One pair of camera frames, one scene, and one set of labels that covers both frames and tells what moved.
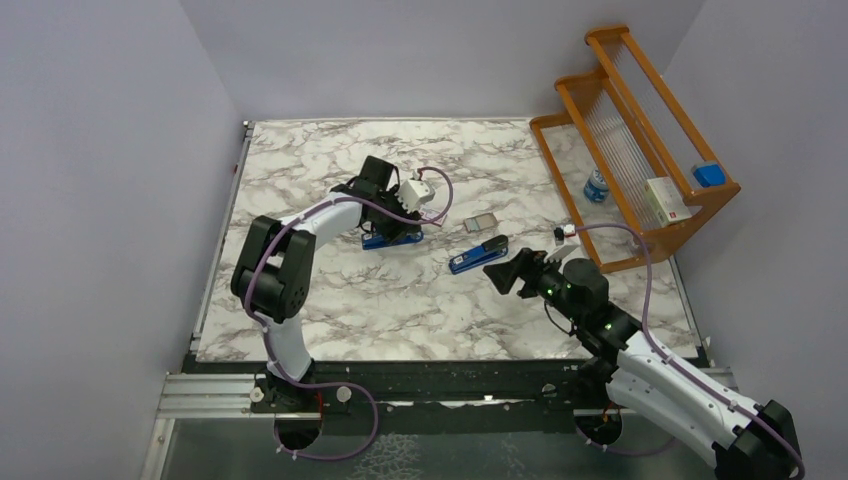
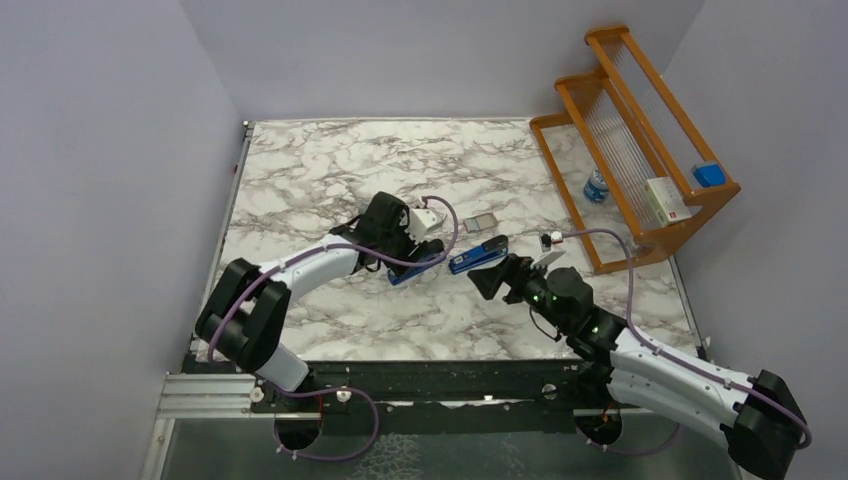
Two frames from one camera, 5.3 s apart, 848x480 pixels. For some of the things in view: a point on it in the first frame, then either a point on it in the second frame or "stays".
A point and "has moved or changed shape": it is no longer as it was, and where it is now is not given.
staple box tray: [480, 222] stays
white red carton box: [665, 201] stays
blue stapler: [370, 241] has moved or changed shape
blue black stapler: [493, 248] stays
